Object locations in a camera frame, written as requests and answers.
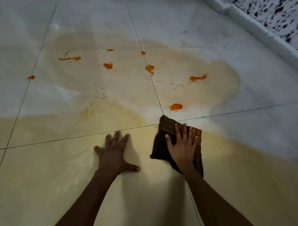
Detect person's right hand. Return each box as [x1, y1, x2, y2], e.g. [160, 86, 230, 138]
[165, 123, 198, 175]

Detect person's left hand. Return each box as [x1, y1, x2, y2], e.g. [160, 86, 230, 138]
[94, 130, 141, 176]

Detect dark brown checked cloth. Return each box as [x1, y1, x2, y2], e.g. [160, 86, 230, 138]
[150, 115, 204, 179]

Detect person's right forearm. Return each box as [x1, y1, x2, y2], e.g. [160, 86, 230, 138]
[180, 170, 255, 226]

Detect person's left forearm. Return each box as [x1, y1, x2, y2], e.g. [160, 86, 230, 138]
[55, 170, 118, 226]

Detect scattered orange food blobs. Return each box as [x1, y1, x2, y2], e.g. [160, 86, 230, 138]
[27, 48, 207, 111]

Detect brownish liquid spill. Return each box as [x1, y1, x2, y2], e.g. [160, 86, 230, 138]
[42, 31, 241, 125]

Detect white raised ledge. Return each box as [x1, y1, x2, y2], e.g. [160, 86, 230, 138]
[203, 0, 298, 64]

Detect black speckled white surface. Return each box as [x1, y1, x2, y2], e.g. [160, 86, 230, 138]
[221, 0, 298, 51]

